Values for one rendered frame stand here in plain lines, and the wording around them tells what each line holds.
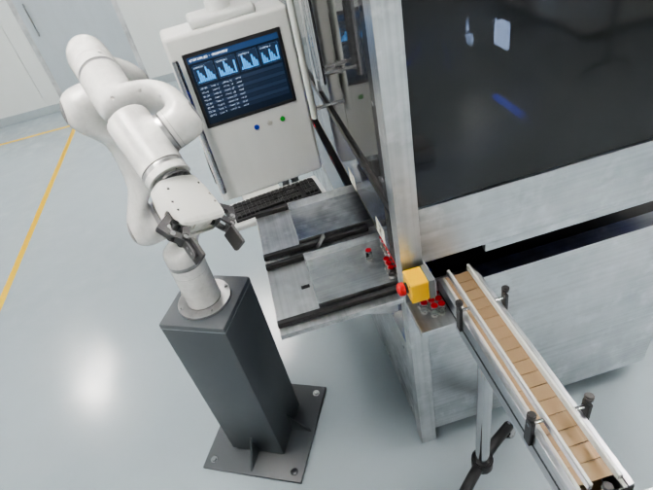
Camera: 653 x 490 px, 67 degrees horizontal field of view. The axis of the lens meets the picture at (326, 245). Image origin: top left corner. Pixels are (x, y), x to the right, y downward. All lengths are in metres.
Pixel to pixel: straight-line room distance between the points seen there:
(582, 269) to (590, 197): 0.30
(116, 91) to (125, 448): 1.94
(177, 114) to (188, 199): 0.16
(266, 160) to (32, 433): 1.83
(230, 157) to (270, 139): 0.19
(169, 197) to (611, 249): 1.42
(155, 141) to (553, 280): 1.33
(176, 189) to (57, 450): 2.14
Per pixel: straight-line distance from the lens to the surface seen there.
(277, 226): 1.96
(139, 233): 1.52
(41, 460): 2.91
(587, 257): 1.80
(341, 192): 2.03
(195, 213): 0.88
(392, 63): 1.13
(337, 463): 2.27
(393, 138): 1.20
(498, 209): 1.46
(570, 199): 1.59
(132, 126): 0.97
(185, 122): 0.95
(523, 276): 1.70
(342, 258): 1.72
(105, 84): 1.10
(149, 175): 0.92
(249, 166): 2.29
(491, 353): 1.36
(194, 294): 1.69
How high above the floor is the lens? 2.01
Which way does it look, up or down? 39 degrees down
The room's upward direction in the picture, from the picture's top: 14 degrees counter-clockwise
